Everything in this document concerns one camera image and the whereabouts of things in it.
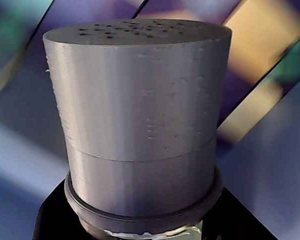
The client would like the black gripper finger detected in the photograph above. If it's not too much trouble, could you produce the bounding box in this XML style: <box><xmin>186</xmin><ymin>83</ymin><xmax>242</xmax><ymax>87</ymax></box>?
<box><xmin>32</xmin><ymin>181</ymin><xmax>101</xmax><ymax>240</ymax></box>
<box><xmin>202</xmin><ymin>187</ymin><xmax>278</xmax><ymax>240</ymax></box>

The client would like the gray salt shaker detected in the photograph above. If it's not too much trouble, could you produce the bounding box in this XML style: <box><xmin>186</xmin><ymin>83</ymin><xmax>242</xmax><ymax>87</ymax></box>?
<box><xmin>42</xmin><ymin>18</ymin><xmax>233</xmax><ymax>240</ymax></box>

